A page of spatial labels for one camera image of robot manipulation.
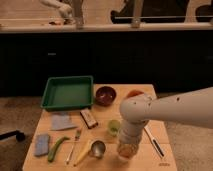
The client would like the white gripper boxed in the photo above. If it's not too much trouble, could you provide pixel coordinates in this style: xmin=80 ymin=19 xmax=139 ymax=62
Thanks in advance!
xmin=116 ymin=119 xmax=147 ymax=160

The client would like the yellow apple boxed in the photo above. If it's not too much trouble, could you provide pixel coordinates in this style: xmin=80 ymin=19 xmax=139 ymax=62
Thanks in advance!
xmin=118 ymin=144 xmax=137 ymax=159

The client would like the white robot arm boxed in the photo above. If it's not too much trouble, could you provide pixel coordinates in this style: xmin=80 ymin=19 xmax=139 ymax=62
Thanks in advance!
xmin=117 ymin=87 xmax=213 ymax=161

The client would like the green plastic cup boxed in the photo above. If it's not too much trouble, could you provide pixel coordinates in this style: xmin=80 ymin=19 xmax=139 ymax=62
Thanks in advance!
xmin=107 ymin=120 xmax=120 ymax=136

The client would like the orange plastic bowl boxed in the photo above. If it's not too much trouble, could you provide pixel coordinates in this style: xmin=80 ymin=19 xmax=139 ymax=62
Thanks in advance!
xmin=126 ymin=90 xmax=144 ymax=98

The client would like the brown chocolate bar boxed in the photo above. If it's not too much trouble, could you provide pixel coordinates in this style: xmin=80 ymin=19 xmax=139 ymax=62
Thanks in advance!
xmin=80 ymin=109 xmax=98 ymax=129

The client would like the dark red bowl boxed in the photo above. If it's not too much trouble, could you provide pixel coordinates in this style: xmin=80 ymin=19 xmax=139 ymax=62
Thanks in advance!
xmin=95 ymin=86 xmax=116 ymax=106

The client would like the yellow banana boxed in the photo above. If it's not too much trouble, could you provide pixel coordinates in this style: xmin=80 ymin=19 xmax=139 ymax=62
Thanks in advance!
xmin=73 ymin=140 xmax=92 ymax=167

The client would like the silver fork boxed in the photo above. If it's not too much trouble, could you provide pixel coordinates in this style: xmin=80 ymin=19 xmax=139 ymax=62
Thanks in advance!
xmin=66 ymin=128 xmax=82 ymax=165

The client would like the grey folded cloth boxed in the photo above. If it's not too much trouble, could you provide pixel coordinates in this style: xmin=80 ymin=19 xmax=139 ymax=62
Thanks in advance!
xmin=51 ymin=112 xmax=77 ymax=131

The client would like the green plastic tray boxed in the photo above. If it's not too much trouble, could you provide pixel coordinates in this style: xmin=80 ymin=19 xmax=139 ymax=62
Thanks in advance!
xmin=41 ymin=76 xmax=93 ymax=111

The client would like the green cucumber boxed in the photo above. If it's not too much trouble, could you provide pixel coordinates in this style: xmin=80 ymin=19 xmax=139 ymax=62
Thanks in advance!
xmin=47 ymin=136 xmax=70 ymax=163

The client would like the blue sponge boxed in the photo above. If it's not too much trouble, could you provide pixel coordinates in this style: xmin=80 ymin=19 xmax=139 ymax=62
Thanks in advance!
xmin=34 ymin=134 xmax=50 ymax=157

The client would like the black chair leg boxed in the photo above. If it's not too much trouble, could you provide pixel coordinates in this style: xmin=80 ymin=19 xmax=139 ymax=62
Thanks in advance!
xmin=0 ymin=130 xmax=25 ymax=142

